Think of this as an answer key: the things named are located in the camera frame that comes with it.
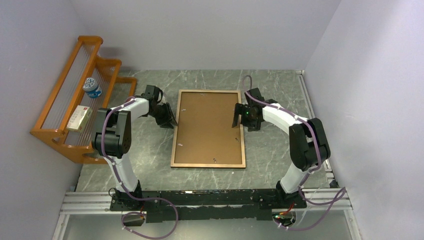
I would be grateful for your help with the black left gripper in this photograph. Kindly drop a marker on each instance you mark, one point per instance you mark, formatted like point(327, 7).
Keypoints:
point(164, 122)

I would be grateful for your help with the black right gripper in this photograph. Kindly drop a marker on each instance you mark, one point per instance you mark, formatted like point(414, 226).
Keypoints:
point(239, 109)

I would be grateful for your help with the brown backing board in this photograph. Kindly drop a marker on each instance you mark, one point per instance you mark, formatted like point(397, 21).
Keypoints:
point(208, 129)

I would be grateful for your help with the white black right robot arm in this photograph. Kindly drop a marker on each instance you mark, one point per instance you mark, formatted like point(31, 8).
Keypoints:
point(308, 144)

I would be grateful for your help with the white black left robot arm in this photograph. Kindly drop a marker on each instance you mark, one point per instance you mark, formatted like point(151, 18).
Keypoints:
point(112, 134)

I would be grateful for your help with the orange wooden rack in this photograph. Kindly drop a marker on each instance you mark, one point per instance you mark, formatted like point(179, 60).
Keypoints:
point(83, 62)

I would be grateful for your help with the blue white round tub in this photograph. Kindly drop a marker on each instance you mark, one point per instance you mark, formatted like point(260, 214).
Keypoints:
point(92, 88)

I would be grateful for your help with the white red small box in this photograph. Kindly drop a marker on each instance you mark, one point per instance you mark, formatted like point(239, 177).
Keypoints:
point(79, 119)

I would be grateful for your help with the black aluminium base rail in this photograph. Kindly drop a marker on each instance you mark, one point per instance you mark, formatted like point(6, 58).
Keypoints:
point(169, 205)

